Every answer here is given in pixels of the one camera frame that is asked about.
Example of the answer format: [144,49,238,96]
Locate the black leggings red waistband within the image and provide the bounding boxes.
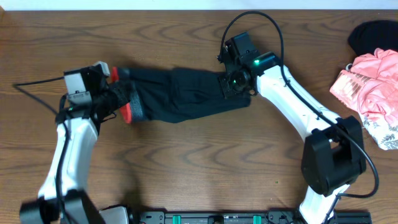
[111,67,251,124]

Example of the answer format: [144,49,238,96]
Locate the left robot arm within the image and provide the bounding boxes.
[19,62,132,223]

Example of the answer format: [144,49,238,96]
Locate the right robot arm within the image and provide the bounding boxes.
[218,32,371,223]

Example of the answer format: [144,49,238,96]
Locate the pink garment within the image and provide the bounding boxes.
[330,48,397,126]

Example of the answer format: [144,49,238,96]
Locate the black garment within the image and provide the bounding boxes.
[348,20,397,55]

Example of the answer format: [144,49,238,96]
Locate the white floral garment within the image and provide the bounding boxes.
[359,115,397,151]

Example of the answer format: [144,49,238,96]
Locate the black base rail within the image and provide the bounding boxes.
[99,205,373,224]

